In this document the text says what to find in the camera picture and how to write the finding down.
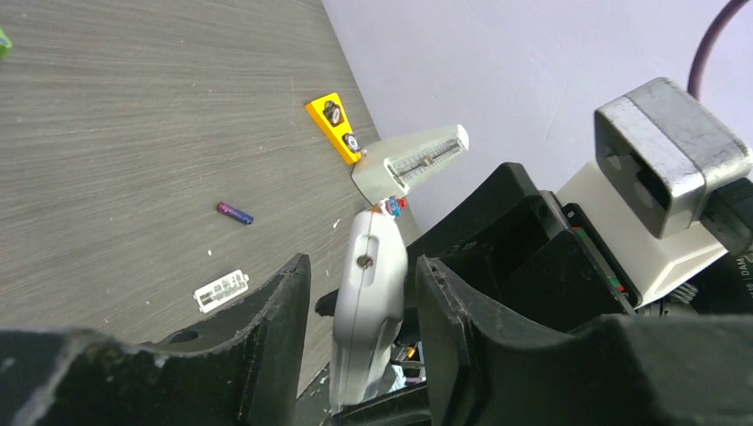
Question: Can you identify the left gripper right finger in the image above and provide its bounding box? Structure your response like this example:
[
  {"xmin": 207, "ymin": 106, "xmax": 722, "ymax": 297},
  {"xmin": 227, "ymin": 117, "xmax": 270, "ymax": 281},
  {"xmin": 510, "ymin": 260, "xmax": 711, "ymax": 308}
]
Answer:
[{"xmin": 416, "ymin": 257, "xmax": 752, "ymax": 425}]

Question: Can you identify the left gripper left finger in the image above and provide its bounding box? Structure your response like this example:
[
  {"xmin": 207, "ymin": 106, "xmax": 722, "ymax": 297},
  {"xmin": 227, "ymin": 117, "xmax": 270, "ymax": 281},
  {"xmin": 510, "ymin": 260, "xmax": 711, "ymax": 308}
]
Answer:
[{"xmin": 1, "ymin": 254, "xmax": 311, "ymax": 425}]

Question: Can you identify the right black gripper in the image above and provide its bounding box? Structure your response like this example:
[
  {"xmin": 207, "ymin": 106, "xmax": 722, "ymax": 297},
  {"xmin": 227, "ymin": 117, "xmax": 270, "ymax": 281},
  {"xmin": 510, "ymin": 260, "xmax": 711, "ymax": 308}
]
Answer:
[{"xmin": 314, "ymin": 162, "xmax": 646, "ymax": 334}]

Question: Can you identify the white remote control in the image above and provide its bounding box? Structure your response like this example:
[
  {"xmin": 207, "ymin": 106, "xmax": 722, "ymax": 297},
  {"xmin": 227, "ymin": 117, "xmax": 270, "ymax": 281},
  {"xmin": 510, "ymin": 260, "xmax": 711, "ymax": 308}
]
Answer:
[{"xmin": 329, "ymin": 210, "xmax": 408, "ymax": 414}]

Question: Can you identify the purple blue AAA battery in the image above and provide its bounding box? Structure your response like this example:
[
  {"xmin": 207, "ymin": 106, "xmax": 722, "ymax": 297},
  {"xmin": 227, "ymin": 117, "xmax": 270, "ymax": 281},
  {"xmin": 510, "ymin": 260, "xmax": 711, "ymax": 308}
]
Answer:
[{"xmin": 217, "ymin": 202, "xmax": 254, "ymax": 225}]

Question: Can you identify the small glue bottle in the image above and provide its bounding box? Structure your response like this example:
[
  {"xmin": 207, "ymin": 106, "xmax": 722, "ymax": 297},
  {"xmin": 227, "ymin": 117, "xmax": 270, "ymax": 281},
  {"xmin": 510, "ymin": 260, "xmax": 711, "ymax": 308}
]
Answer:
[{"xmin": 370, "ymin": 196, "xmax": 408, "ymax": 220}]

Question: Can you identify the white metronome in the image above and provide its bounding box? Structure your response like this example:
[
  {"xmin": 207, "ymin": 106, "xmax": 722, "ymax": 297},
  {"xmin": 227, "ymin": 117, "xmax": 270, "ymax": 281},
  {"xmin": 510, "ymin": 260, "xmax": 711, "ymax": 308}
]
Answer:
[{"xmin": 351, "ymin": 124, "xmax": 470, "ymax": 204}]

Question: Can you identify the green owl toy block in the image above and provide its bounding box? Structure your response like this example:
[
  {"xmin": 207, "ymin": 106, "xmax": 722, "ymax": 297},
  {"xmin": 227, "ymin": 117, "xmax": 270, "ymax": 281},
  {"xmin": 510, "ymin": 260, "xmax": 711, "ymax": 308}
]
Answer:
[{"xmin": 0, "ymin": 28, "xmax": 13, "ymax": 60}]

